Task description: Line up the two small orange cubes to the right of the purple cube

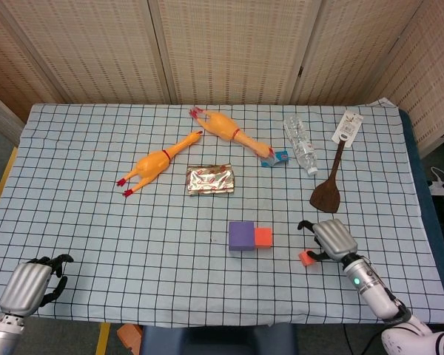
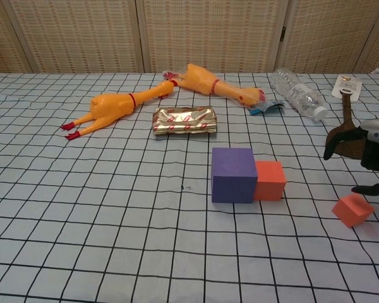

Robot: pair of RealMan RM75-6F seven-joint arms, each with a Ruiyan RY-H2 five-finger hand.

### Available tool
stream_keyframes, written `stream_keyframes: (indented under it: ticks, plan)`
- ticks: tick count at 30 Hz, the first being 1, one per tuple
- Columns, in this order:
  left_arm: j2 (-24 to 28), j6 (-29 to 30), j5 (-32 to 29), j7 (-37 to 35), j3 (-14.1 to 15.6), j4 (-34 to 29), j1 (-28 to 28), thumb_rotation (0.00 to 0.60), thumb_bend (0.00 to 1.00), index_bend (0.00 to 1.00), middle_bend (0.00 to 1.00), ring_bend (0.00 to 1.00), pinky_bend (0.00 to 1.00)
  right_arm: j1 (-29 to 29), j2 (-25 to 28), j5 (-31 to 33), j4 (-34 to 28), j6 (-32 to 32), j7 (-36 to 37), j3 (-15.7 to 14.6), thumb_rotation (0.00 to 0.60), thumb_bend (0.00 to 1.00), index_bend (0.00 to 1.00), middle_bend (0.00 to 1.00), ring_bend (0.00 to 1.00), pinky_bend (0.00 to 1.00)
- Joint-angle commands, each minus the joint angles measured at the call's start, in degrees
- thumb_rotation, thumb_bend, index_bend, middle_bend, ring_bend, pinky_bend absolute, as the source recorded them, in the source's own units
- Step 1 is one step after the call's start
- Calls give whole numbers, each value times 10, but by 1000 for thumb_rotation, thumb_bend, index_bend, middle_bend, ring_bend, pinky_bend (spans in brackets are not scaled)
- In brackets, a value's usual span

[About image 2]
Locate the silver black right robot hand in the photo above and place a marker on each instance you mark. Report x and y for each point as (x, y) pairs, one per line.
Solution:
(377, 151)

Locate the small orange foam cube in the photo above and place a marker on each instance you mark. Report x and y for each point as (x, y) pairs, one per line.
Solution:
(352, 211)

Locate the larger orange foam cube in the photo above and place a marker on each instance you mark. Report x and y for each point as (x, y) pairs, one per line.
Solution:
(270, 183)

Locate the large purple foam cube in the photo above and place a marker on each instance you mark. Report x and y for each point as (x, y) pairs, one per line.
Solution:
(233, 176)

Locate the dark wooden spatula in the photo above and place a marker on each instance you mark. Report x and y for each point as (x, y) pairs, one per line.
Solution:
(347, 118)

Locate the white paper spatula tag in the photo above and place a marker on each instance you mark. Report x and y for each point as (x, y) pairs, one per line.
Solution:
(347, 82)

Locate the clear plastic water bottle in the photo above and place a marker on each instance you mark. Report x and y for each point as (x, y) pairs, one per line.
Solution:
(298, 93)

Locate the small blue snack packet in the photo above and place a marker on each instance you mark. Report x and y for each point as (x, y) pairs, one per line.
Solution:
(265, 108)

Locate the black screen hinge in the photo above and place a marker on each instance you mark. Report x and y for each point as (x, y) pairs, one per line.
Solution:
(283, 33)

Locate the plastic-wrapped yellow rubber chicken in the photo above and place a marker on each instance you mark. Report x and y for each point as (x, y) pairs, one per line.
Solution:
(202, 80)

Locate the gold foil packet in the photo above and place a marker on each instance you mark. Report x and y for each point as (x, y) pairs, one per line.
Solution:
(183, 121)

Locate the woven folding screen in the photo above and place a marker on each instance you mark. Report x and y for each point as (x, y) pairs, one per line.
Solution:
(208, 31)

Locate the bare yellow rubber chicken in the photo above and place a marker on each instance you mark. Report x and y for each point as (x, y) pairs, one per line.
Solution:
(110, 105)

